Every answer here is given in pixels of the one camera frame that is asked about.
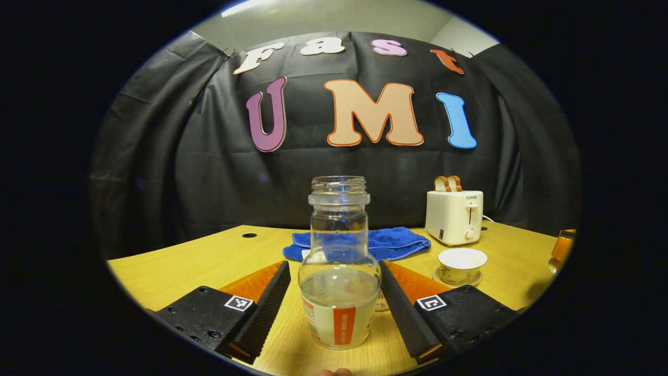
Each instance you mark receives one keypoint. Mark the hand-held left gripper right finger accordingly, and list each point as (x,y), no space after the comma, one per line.
(402,308)

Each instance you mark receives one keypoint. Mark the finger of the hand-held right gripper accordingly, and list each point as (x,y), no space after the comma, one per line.
(563,245)

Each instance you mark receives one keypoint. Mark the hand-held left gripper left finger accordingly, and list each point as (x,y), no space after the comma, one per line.
(266,308)

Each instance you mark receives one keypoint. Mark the round cork coaster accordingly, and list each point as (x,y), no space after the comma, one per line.
(383,303)

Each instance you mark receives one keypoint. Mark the clear glass water bottle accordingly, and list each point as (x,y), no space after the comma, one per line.
(339,292)

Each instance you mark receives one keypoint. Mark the cream ceramic teacup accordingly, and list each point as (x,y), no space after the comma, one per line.
(462,263)

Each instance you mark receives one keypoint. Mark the cream ceramic saucer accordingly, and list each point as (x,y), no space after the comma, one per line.
(443,279)

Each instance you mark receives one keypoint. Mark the blue towel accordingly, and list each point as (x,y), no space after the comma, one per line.
(396,243)

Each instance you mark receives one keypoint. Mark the white toaster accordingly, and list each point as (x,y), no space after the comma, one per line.
(451,216)

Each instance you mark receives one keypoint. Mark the bread slice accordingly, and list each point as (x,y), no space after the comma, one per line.
(441,184)
(455,183)

